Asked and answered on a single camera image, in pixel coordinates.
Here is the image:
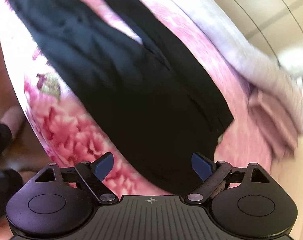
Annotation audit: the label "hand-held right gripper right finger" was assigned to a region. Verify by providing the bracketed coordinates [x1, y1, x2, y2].
[186, 152, 270, 203]

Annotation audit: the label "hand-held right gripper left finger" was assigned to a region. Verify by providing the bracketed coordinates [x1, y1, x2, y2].
[35, 152, 117, 203]

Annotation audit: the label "black pants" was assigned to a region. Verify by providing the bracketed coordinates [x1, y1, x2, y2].
[3, 0, 234, 195]

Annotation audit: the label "pink floral blanket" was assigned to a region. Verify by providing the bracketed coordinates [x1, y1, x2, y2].
[0, 0, 277, 197]

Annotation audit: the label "person's right leg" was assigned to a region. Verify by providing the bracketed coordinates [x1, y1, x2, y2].
[0, 169, 23, 220]

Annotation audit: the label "white striped quilt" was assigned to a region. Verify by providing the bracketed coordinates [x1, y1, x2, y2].
[144, 0, 303, 162]

